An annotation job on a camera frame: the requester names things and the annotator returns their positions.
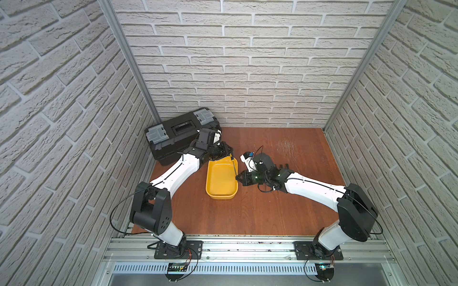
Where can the aluminium front rail frame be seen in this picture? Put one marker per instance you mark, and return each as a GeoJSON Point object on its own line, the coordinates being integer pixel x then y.
{"type": "Point", "coordinates": [246, 260]}

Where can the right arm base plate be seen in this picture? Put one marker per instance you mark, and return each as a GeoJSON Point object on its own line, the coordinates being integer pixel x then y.
{"type": "Point", "coordinates": [312, 250]}

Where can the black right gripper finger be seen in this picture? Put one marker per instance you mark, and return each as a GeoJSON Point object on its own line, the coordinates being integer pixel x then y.
{"type": "Point", "coordinates": [243, 175]}
{"type": "Point", "coordinates": [244, 181]}

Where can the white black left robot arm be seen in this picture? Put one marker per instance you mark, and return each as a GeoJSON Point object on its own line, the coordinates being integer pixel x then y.
{"type": "Point", "coordinates": [151, 207]}

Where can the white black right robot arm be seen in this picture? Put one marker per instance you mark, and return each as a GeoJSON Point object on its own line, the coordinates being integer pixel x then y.
{"type": "Point", "coordinates": [356, 213]}

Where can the aluminium left corner post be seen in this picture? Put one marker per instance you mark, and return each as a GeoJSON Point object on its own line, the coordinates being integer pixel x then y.
{"type": "Point", "coordinates": [122, 40]}

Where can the aluminium right corner post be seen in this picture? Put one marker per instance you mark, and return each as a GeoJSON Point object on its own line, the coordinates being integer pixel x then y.
{"type": "Point", "coordinates": [390, 19]}

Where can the left controller circuit board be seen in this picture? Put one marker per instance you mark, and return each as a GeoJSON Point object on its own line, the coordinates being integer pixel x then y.
{"type": "Point", "coordinates": [176, 271]}

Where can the controller circuit board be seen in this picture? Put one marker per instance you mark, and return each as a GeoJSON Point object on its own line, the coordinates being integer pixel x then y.
{"type": "Point", "coordinates": [176, 271]}
{"type": "Point", "coordinates": [325, 272]}

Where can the yellow plastic storage tray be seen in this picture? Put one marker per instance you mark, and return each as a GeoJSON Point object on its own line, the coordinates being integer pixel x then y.
{"type": "Point", "coordinates": [221, 181]}

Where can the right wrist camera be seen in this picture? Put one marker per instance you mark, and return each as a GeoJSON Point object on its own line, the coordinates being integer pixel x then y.
{"type": "Point", "coordinates": [247, 159]}

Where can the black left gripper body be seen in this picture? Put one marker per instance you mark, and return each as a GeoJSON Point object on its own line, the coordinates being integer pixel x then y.
{"type": "Point", "coordinates": [222, 151]}

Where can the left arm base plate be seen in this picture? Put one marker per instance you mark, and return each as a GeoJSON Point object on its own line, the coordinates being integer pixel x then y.
{"type": "Point", "coordinates": [184, 250]}

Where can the aluminium corner post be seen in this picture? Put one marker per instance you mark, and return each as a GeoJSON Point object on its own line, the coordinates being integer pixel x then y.
{"type": "Point", "coordinates": [122, 40]}
{"type": "Point", "coordinates": [390, 19]}

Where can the black plastic toolbox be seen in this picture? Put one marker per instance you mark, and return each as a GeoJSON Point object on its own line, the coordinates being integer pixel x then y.
{"type": "Point", "coordinates": [170, 138]}

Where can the right controller circuit board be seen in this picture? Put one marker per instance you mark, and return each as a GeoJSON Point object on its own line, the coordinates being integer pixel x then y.
{"type": "Point", "coordinates": [325, 272]}

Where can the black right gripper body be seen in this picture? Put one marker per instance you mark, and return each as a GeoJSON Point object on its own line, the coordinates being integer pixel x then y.
{"type": "Point", "coordinates": [256, 179]}

